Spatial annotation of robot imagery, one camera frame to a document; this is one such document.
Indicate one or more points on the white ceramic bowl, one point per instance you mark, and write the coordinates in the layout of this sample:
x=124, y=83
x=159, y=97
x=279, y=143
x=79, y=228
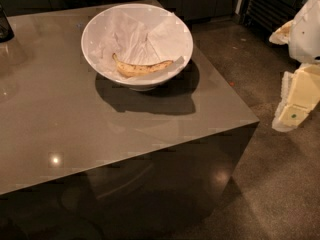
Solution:
x=100, y=34

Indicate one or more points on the spotted yellow banana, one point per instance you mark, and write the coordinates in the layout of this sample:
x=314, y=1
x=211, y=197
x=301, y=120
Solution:
x=134, y=70

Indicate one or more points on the white paper liner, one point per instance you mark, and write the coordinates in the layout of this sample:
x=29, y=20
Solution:
x=140, y=37

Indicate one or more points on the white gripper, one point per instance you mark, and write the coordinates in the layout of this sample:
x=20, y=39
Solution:
x=306, y=34

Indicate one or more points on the dark object at table edge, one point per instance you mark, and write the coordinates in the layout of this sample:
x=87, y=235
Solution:
x=6, y=32

